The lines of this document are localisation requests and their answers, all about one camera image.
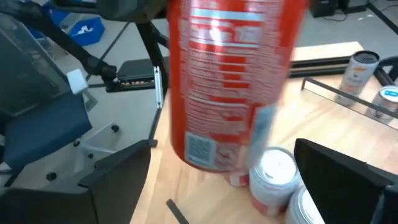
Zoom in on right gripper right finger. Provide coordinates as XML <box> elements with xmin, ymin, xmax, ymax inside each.
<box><xmin>294</xmin><ymin>139</ymin><xmax>398</xmax><ymax>224</ymax></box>

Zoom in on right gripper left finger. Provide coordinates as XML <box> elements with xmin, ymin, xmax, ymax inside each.
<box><xmin>0</xmin><ymin>139</ymin><xmax>152</xmax><ymax>224</ymax></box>

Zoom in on silver red raspberry lime can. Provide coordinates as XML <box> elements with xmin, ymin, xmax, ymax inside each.
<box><xmin>229</xmin><ymin>170</ymin><xmax>249</xmax><ymax>187</ymax></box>
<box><xmin>248</xmin><ymin>146</ymin><xmax>302</xmax><ymax>217</ymax></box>
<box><xmin>284</xmin><ymin>185</ymin><xmax>326</xmax><ymax>224</ymax></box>

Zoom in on red can white nutrition label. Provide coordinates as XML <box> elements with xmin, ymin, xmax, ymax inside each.
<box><xmin>166</xmin><ymin>0</ymin><xmax>309</xmax><ymax>174</ymax></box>

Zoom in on blue office chair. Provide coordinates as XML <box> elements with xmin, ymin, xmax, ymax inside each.
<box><xmin>0</xmin><ymin>12</ymin><xmax>94</xmax><ymax>187</ymax></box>

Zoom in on slim silver can blue tab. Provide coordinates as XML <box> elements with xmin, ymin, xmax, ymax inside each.
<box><xmin>365</xmin><ymin>85</ymin><xmax>398</xmax><ymax>124</ymax></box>

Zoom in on slim silver can black lid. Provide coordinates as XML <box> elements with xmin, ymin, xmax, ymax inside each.
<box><xmin>334</xmin><ymin>50</ymin><xmax>381</xmax><ymax>106</ymax></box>

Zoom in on white square block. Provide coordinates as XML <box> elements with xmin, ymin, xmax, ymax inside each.
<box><xmin>67</xmin><ymin>68</ymin><xmax>90</xmax><ymax>95</ymax></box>

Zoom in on black mat orange hazard stripes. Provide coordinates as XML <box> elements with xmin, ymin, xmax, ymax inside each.
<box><xmin>105</xmin><ymin>58</ymin><xmax>156</xmax><ymax>93</ymax></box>

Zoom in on blue plastic bin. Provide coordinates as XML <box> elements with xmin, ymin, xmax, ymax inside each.
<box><xmin>68</xmin><ymin>16</ymin><xmax>106</xmax><ymax>47</ymax></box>

